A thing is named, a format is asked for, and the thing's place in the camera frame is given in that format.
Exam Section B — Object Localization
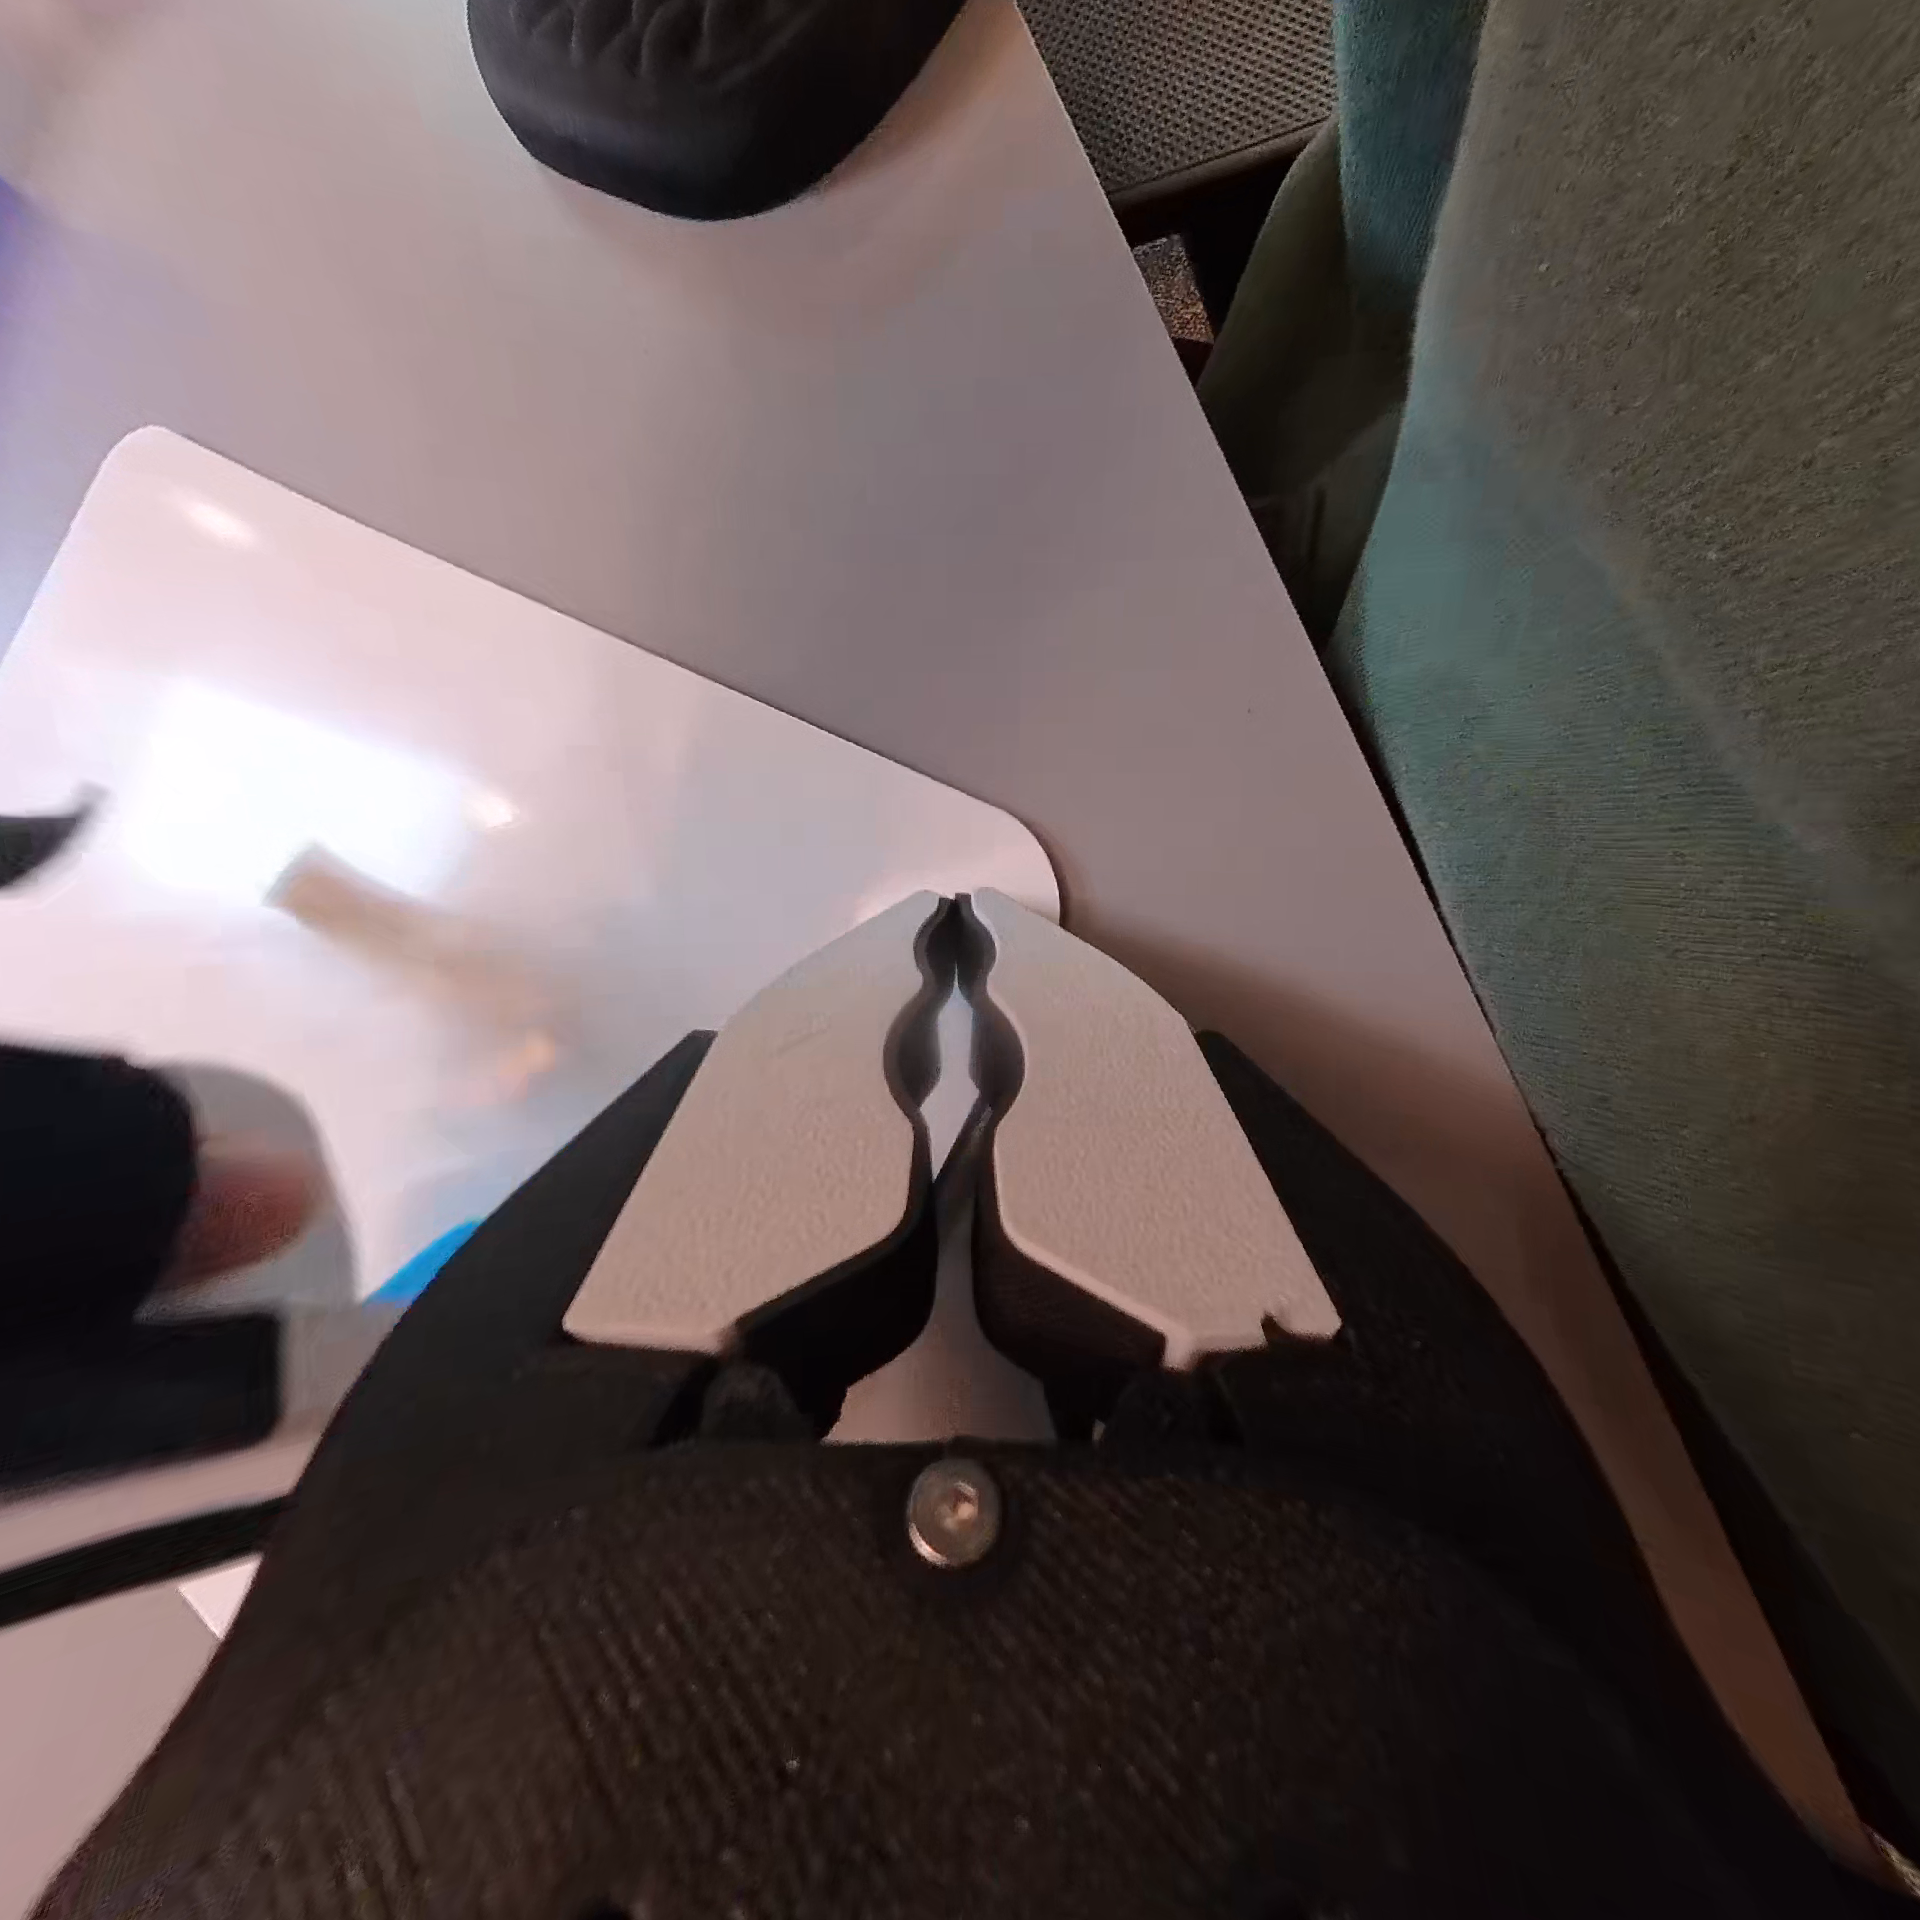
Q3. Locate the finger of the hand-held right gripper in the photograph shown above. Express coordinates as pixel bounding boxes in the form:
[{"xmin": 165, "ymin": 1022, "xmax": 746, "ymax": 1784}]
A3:
[{"xmin": 276, "ymin": 1297, "xmax": 410, "ymax": 1454}]

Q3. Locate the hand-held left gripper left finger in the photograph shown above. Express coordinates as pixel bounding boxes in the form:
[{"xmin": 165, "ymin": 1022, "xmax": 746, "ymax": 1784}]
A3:
[{"xmin": 566, "ymin": 894, "xmax": 960, "ymax": 1353}]

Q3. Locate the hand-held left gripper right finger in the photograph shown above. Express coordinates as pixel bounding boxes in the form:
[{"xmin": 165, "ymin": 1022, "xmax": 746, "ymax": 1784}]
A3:
[{"xmin": 964, "ymin": 888, "xmax": 1344, "ymax": 1369}]

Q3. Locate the blue whiteboard eraser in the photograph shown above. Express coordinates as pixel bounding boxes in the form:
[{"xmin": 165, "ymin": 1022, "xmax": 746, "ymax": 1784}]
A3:
[{"xmin": 363, "ymin": 1218, "xmax": 484, "ymax": 1308}]

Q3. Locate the white whiteboard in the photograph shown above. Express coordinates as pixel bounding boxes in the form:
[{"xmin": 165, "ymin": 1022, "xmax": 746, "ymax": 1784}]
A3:
[{"xmin": 0, "ymin": 423, "xmax": 1068, "ymax": 1641}]

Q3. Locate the black honeycomb pad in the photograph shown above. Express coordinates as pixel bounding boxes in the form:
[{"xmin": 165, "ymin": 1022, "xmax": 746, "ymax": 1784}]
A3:
[{"xmin": 468, "ymin": 0, "xmax": 971, "ymax": 224}]

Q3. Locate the grey mesh chair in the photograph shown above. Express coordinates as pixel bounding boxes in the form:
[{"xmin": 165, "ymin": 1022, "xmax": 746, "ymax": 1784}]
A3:
[{"xmin": 1017, "ymin": 0, "xmax": 1340, "ymax": 209}]

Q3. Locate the black strap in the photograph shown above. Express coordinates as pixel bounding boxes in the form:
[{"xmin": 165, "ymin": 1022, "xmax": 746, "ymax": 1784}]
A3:
[{"xmin": 0, "ymin": 1498, "xmax": 290, "ymax": 1635}]

